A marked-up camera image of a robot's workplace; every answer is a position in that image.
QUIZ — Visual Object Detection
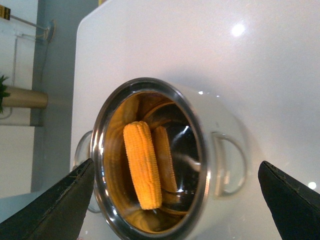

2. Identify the white electric cooking pot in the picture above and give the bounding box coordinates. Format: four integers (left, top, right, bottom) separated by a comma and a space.
74, 77, 249, 240

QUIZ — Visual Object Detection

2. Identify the gold plant pot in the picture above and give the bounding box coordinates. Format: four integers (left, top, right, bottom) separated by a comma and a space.
1, 86, 48, 109

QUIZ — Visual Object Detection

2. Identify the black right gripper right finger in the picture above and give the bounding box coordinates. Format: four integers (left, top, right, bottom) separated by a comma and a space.
258, 161, 320, 240

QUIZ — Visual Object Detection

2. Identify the floor stand with pole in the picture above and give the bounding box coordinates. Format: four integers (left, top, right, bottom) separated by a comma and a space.
0, 5, 57, 43

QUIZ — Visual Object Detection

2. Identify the yellow corn cob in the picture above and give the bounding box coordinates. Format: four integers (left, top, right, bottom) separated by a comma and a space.
123, 121, 162, 210

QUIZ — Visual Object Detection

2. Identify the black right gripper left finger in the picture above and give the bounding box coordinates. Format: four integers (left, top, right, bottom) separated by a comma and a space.
0, 158, 95, 240

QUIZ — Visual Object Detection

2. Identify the green potted plant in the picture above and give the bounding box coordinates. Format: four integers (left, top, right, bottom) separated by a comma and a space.
0, 75, 11, 114

